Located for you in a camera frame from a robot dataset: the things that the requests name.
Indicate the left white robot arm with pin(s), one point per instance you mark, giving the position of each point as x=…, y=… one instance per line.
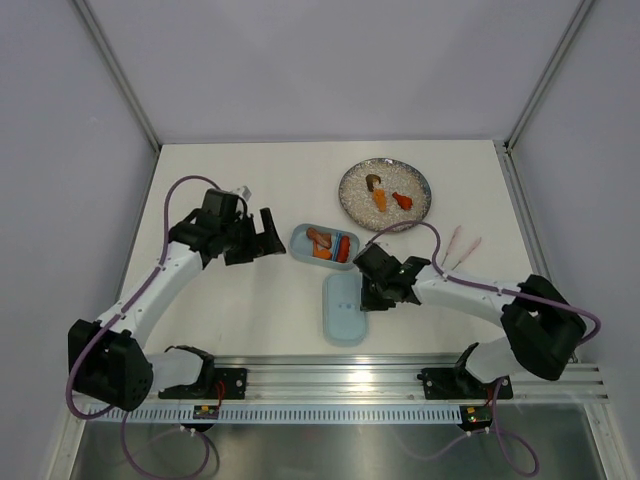
x=106, y=357

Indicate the left small circuit board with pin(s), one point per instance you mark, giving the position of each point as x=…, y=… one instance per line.
x=206, y=412

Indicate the orange shrimp food piece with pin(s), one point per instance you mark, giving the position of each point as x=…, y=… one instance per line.
x=321, y=253

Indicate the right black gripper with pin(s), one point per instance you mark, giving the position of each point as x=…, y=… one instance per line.
x=368, y=302

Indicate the red sausage food piece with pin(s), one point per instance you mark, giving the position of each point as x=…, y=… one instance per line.
x=343, y=251

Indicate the light blue lunch box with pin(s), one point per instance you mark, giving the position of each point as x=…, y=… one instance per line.
x=301, y=247

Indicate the right small circuit board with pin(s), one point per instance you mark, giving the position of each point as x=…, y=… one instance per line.
x=475, y=418

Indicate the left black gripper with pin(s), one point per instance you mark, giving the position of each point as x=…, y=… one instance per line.
x=260, y=244

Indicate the light blue lunch box lid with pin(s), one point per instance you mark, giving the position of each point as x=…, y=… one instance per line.
x=344, y=323

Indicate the aluminium frame post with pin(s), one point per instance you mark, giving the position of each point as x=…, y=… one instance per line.
x=107, y=55
x=569, y=36

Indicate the brown mushroom food piece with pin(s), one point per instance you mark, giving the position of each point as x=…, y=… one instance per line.
x=372, y=181

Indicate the aluminium mounting rail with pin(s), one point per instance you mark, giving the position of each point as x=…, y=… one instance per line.
x=390, y=379

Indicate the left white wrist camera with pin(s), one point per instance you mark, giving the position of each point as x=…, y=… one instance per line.
x=243, y=192

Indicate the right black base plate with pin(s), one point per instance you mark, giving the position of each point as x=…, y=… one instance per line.
x=449, y=383

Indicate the orange carrot food piece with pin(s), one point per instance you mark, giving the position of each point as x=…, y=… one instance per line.
x=379, y=198

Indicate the brown meat food piece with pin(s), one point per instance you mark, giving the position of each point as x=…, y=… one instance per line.
x=323, y=239

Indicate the right aluminium frame post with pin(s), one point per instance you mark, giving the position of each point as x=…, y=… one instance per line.
x=569, y=36

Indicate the left aluminium frame post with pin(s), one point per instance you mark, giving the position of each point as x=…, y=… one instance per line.
x=107, y=55

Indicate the small circuit board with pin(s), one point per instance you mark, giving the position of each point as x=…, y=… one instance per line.
x=206, y=412
x=475, y=418

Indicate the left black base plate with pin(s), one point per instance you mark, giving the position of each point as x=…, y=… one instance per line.
x=230, y=383

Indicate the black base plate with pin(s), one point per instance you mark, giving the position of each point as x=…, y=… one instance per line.
x=449, y=383
x=230, y=383

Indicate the white slotted cable duct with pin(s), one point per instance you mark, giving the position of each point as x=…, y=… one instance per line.
x=166, y=413

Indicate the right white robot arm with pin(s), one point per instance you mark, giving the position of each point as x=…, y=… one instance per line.
x=540, y=329

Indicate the speckled ceramic plate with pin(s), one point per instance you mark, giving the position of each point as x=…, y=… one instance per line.
x=396, y=176

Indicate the orange chicken leg piece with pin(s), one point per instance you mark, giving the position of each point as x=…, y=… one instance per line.
x=404, y=202

